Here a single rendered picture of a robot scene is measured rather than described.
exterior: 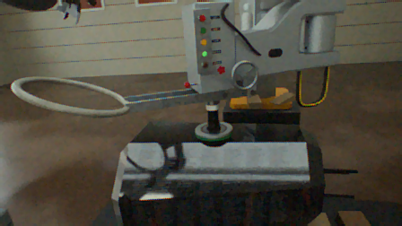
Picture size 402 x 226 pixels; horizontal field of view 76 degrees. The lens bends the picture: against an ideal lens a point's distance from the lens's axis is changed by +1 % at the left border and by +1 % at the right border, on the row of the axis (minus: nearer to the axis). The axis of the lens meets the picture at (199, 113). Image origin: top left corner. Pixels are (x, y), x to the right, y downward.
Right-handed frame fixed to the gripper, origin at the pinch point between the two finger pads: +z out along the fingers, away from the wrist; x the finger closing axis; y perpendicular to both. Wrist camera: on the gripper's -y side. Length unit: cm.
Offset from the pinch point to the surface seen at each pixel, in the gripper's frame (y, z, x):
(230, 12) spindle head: -42, -27, 61
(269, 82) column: -144, 0, 42
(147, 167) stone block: -35, 62, 44
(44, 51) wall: -243, 136, -751
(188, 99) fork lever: -40, 18, 54
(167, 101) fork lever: -31, 22, 49
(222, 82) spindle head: -48, 5, 65
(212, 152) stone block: -57, 43, 67
